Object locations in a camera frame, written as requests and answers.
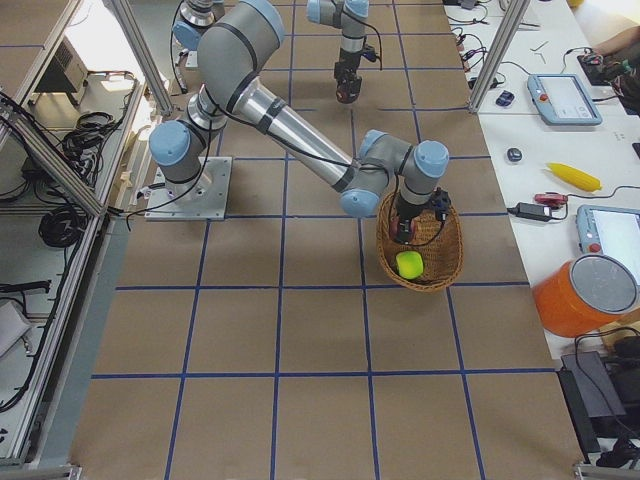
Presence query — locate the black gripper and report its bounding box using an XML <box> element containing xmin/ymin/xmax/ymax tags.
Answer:
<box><xmin>334</xmin><ymin>61</ymin><xmax>361</xmax><ymax>88</ymax></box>
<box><xmin>394</xmin><ymin>197</ymin><xmax>428</xmax><ymax>220</ymax></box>

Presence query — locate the red yellow striped apple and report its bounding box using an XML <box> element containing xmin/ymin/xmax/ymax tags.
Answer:
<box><xmin>389</xmin><ymin>216</ymin><xmax>415</xmax><ymax>245</ymax></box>

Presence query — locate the yellow toy corn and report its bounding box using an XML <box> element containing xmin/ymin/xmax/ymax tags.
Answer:
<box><xmin>546</xmin><ymin>162</ymin><xmax>602</xmax><ymax>193</ymax></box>

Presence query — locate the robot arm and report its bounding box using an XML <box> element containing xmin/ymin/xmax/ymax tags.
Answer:
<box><xmin>149</xmin><ymin>1</ymin><xmax>450</xmax><ymax>244</ymax></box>
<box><xmin>306</xmin><ymin>0</ymin><xmax>376</xmax><ymax>103</ymax></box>

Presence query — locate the black power adapter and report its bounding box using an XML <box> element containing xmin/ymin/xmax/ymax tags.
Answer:
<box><xmin>513</xmin><ymin>202</ymin><xmax>553</xmax><ymax>222</ymax></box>

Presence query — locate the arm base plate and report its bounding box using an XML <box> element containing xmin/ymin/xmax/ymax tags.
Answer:
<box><xmin>144</xmin><ymin>157</ymin><xmax>233</xmax><ymax>221</ymax></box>

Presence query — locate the green apple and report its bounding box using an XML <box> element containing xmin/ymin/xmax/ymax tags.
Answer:
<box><xmin>395</xmin><ymin>250</ymin><xmax>424</xmax><ymax>280</ymax></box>

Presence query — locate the woven wicker basket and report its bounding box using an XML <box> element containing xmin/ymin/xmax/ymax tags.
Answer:
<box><xmin>376</xmin><ymin>193</ymin><xmax>464</xmax><ymax>292</ymax></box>

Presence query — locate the teach pendant tablet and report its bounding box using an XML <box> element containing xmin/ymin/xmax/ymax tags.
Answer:
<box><xmin>527</xmin><ymin>74</ymin><xmax>602</xmax><ymax>126</ymax></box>
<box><xmin>576</xmin><ymin>205</ymin><xmax>639</xmax><ymax>267</ymax></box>

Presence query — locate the orange cylinder container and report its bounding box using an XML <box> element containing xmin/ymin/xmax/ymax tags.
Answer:
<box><xmin>533</xmin><ymin>254</ymin><xmax>638</xmax><ymax>338</ymax></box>

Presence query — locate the dark red apple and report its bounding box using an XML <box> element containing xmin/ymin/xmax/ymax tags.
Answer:
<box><xmin>336</xmin><ymin>81</ymin><xmax>361</xmax><ymax>104</ymax></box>

